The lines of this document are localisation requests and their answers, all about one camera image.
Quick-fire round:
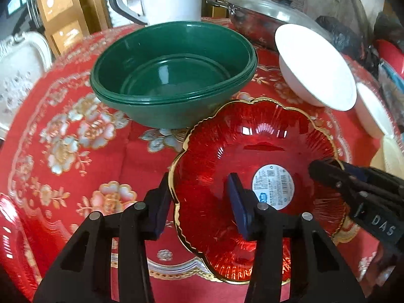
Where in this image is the red glass plate gold rim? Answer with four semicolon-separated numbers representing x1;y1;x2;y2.
168;97;351;285

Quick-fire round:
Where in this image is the white ornate chair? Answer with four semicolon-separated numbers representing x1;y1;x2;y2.
0;32;53;131

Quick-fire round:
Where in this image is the black bag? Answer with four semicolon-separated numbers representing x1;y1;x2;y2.
316;16;379;70

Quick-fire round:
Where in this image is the cream plastic plate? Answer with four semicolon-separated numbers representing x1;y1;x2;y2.
380;134;404;177

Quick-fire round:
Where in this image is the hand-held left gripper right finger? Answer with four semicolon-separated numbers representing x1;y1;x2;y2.
227;173;367;303

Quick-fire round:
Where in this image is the steel pot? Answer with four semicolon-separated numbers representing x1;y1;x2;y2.
207;0;286;50

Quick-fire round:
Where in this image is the red floral tablecloth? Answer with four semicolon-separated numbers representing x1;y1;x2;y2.
0;17;404;303

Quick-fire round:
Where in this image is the white bowl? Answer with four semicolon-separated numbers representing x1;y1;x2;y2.
274;23;358;112
353;82;395;139

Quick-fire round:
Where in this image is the green plastic bowl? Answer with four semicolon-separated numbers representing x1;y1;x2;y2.
90;21;258;103
94;69;257;130

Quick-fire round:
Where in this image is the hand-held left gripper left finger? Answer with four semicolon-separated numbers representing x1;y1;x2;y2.
33;172;173;303

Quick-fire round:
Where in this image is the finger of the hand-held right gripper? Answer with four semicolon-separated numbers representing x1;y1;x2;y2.
342;163;404;193
308;159;363;203

